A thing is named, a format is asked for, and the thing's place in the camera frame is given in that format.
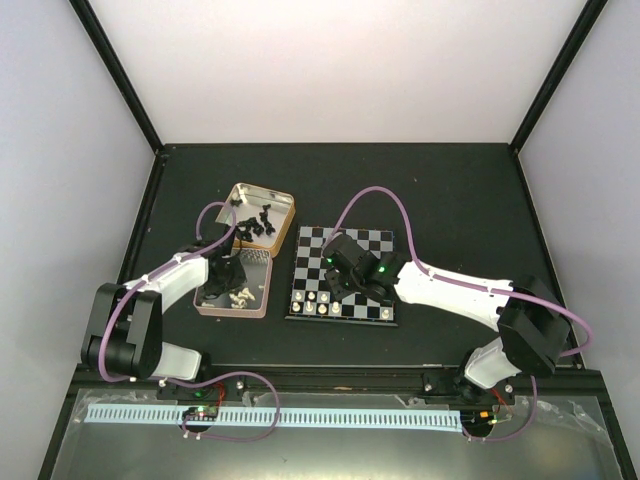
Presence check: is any black and grey chessboard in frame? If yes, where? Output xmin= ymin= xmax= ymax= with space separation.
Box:
xmin=286 ymin=225 xmax=396 ymax=327

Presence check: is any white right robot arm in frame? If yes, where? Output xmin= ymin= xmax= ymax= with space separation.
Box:
xmin=322 ymin=234 xmax=570 ymax=403

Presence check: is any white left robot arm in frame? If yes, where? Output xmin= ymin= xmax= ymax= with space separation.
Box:
xmin=81 ymin=223 xmax=235 ymax=399

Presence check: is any pile of white chess pieces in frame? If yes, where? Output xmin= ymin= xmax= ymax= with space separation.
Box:
xmin=200 ymin=285 xmax=265 ymax=309

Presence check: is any pile of black chess pieces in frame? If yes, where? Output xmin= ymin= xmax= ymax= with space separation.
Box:
xmin=236 ymin=204 xmax=276 ymax=242

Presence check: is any left controller circuit board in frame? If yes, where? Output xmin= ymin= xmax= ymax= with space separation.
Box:
xmin=182 ymin=406 xmax=218 ymax=423

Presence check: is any controller circuit board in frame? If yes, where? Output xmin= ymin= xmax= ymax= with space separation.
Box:
xmin=182 ymin=406 xmax=218 ymax=423
xmin=460 ymin=410 xmax=513 ymax=428

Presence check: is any right controller circuit board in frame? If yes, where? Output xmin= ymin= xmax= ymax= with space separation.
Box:
xmin=460 ymin=410 xmax=513 ymax=428

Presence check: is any pink metal tin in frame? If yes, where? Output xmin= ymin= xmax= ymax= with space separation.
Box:
xmin=194 ymin=248 xmax=273 ymax=318

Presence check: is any gold metal tin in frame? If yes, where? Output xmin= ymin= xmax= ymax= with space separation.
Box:
xmin=226 ymin=183 xmax=296 ymax=258

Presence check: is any black mounting rail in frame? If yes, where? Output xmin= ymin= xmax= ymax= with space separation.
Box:
xmin=154 ymin=367 xmax=476 ymax=401

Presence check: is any light blue slotted cable duct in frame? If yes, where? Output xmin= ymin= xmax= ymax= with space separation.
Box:
xmin=84 ymin=404 xmax=462 ymax=433

